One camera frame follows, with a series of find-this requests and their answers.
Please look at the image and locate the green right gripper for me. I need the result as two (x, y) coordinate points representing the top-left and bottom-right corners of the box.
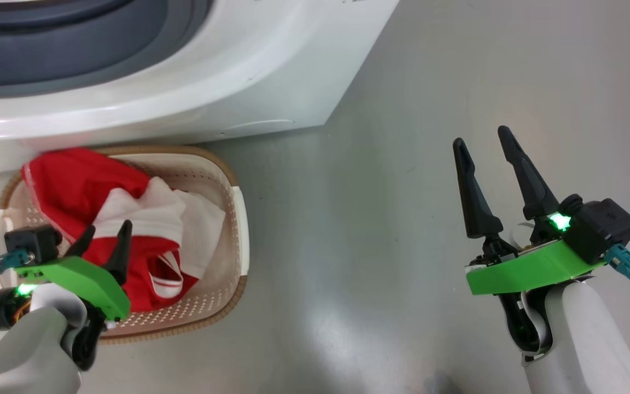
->
(453, 126), (605, 296)

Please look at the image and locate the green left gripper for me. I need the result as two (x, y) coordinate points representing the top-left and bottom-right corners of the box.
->
(14, 220), (133, 322)

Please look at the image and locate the red garment with white trim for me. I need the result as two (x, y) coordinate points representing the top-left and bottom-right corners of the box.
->
(21, 148), (201, 314)

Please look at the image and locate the cream perforated laundry basket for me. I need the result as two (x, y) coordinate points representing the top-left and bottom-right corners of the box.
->
(0, 145), (250, 345)

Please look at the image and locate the grey rubber door seal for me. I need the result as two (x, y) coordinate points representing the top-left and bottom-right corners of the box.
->
(0, 0), (214, 100)

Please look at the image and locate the white washing machine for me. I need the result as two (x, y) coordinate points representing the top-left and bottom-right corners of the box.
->
(0, 0), (400, 178)

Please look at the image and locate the left camera teal connector cable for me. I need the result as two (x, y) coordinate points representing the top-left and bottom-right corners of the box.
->
(0, 249), (35, 277)

